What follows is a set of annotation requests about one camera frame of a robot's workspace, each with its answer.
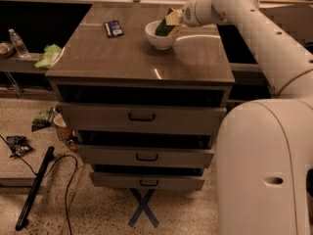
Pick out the bottom grey drawer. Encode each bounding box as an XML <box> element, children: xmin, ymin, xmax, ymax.
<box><xmin>90</xmin><ymin>172</ymin><xmax>204</xmax><ymax>191</ymax></box>

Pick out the low side shelf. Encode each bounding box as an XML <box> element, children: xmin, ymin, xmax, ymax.
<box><xmin>0</xmin><ymin>53</ymin><xmax>47</xmax><ymax>73</ymax></box>

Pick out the black long bar tool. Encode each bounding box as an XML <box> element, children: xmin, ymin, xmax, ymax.
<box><xmin>15</xmin><ymin>146</ymin><xmax>55</xmax><ymax>231</ymax></box>

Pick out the top grey drawer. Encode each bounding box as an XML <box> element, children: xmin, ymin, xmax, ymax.
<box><xmin>58</xmin><ymin>102</ymin><xmax>226</xmax><ymax>135</ymax></box>

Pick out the small bowl on shelf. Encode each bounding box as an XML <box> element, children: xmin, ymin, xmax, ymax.
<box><xmin>0</xmin><ymin>42</ymin><xmax>15</xmax><ymax>59</ymax></box>

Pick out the blue snack bag on floor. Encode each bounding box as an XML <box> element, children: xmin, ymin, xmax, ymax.
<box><xmin>6</xmin><ymin>135</ymin><xmax>32</xmax><ymax>157</ymax></box>

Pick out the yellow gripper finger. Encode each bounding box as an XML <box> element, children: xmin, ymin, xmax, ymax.
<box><xmin>167</xmin><ymin>24</ymin><xmax>181</xmax><ymax>36</ymax></box>

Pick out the grey drawer cabinet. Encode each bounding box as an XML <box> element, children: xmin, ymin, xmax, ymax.
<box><xmin>46</xmin><ymin>4</ymin><xmax>235</xmax><ymax>178</ymax></box>

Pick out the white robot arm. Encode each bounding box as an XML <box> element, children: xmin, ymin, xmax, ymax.
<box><xmin>182</xmin><ymin>0</ymin><xmax>313</xmax><ymax>235</ymax></box>

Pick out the green and yellow sponge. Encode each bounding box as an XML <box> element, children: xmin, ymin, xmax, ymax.
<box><xmin>155</xmin><ymin>15</ymin><xmax>174</xmax><ymax>36</ymax></box>

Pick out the clear plastic water bottle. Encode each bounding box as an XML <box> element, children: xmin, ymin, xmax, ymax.
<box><xmin>9</xmin><ymin>28</ymin><xmax>29</xmax><ymax>58</ymax></box>

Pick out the middle grey drawer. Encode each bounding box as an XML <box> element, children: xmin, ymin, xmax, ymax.
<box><xmin>77</xmin><ymin>145</ymin><xmax>214</xmax><ymax>168</ymax></box>

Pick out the green cloth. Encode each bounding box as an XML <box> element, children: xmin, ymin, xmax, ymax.
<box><xmin>35</xmin><ymin>44</ymin><xmax>62</xmax><ymax>69</ymax></box>

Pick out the white ceramic bowl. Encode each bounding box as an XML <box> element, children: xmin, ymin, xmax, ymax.
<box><xmin>145</xmin><ymin>21</ymin><xmax>179</xmax><ymax>50</ymax></box>

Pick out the grey drawer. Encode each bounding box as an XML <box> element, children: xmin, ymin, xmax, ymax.
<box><xmin>77</xmin><ymin>145</ymin><xmax>214</xmax><ymax>168</ymax></box>
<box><xmin>90</xmin><ymin>172</ymin><xmax>204</xmax><ymax>191</ymax></box>
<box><xmin>58</xmin><ymin>102</ymin><xmax>226</xmax><ymax>135</ymax></box>

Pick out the paper cup on floor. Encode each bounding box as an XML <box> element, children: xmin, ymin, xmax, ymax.
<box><xmin>53</xmin><ymin>114</ymin><xmax>72</xmax><ymax>141</ymax></box>

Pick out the green bag on floor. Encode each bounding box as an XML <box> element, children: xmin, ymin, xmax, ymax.
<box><xmin>31</xmin><ymin>108</ymin><xmax>55</xmax><ymax>131</ymax></box>

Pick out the black cable on floor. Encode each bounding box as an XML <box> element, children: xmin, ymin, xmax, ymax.
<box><xmin>0</xmin><ymin>134</ymin><xmax>79</xmax><ymax>235</ymax></box>

